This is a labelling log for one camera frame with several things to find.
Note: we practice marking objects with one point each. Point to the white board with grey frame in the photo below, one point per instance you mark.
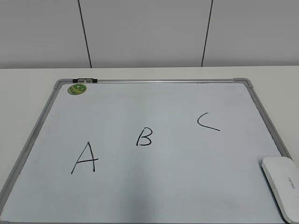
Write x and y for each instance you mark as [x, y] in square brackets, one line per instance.
[147, 152]

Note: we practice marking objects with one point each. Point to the black silver marker clip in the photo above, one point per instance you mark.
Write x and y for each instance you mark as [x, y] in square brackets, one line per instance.
[85, 80]

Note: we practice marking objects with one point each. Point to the white board eraser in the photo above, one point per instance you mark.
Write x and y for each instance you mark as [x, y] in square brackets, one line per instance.
[283, 177]

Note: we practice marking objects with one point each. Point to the round green sticker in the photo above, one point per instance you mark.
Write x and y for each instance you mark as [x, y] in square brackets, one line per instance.
[77, 89]

